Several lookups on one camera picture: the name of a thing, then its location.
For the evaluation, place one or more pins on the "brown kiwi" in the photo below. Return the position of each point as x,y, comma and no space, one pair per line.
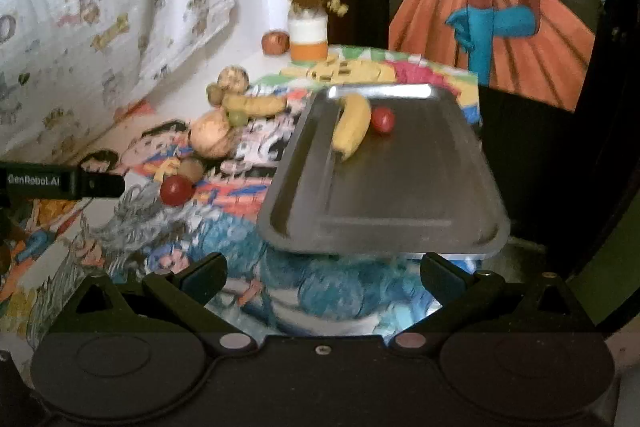
190,168

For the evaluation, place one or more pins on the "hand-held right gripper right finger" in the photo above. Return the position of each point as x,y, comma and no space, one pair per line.
436,269

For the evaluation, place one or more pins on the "small yellow banana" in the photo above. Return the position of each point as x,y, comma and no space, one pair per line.
257,105

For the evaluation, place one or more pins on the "small red apple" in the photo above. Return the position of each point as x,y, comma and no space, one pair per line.
382,120
175,191

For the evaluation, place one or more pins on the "cartoon printed curtain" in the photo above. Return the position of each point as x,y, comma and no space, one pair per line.
100,7

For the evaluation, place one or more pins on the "large yellow banana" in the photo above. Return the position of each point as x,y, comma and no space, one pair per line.
352,127

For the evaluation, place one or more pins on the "tan striped melon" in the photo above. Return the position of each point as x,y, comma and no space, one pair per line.
235,79
212,134

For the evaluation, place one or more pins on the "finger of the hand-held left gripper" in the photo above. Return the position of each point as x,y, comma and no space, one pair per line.
102,185

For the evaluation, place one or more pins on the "green grape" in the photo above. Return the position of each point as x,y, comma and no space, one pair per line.
215,95
238,117

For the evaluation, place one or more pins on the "wall poster with orange dress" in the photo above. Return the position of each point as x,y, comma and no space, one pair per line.
500,47

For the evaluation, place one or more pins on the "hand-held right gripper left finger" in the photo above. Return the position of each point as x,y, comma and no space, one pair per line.
207,272

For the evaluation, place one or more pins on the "white and orange jar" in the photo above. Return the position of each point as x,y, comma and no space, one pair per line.
307,38

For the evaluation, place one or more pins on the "metal tray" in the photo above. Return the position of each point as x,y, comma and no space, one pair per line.
390,187

